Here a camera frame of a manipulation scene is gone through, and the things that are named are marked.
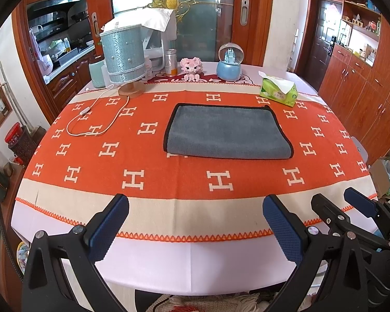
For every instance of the kitchen range hood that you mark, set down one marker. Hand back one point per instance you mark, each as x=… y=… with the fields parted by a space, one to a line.
x=55 y=6

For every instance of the grey towel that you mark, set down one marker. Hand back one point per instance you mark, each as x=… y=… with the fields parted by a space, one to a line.
x=227 y=130

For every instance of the green tissue pack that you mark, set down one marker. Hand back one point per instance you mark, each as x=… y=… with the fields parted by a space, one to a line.
x=276 y=96

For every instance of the cardboard box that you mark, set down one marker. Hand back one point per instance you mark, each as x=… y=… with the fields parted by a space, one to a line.
x=378 y=175

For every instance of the white cloth cover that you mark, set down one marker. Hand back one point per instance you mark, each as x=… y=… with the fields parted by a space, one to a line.
x=157 y=19

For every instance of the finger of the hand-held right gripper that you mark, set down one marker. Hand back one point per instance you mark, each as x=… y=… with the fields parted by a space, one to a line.
x=326 y=208
x=359 y=200

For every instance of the white plastic bottle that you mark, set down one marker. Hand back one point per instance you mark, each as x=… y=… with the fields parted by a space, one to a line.
x=148 y=68

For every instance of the wooden wall cabinet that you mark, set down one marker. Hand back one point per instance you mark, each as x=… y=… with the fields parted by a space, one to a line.
x=360 y=81

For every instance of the orange patterned blanket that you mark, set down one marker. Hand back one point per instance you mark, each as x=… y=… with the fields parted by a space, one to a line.
x=169 y=182

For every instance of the blue snow globe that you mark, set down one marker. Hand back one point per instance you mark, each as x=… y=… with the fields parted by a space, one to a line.
x=229 y=70

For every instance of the white countertop appliance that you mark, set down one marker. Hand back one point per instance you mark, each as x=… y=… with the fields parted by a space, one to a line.
x=169 y=35

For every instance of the pink block figure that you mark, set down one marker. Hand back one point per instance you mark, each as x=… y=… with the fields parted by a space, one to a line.
x=191 y=66

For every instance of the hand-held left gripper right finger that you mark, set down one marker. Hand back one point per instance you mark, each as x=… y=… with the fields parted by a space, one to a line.
x=283 y=234

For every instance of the mint green container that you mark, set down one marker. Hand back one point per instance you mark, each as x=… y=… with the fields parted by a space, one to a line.
x=96 y=71

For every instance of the wooden kitchen base cabinet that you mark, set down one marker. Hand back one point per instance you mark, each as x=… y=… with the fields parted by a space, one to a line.
x=68 y=81

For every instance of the metal can with orange label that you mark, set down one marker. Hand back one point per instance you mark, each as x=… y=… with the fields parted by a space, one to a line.
x=171 y=63

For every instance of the dark brown entry door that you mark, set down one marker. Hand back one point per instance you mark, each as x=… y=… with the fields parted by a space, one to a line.
x=325 y=39

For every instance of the glass sliding door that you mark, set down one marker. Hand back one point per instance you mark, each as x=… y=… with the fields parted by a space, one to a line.
x=201 y=32

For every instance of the red printed table mat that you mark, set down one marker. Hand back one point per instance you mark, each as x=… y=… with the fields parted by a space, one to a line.
x=169 y=81

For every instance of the red lid jar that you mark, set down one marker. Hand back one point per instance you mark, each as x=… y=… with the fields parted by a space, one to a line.
x=13 y=135

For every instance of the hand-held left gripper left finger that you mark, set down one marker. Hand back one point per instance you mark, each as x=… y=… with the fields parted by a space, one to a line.
x=105 y=234

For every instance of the blue shade table lamp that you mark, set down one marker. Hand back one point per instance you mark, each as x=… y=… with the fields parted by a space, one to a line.
x=122 y=58

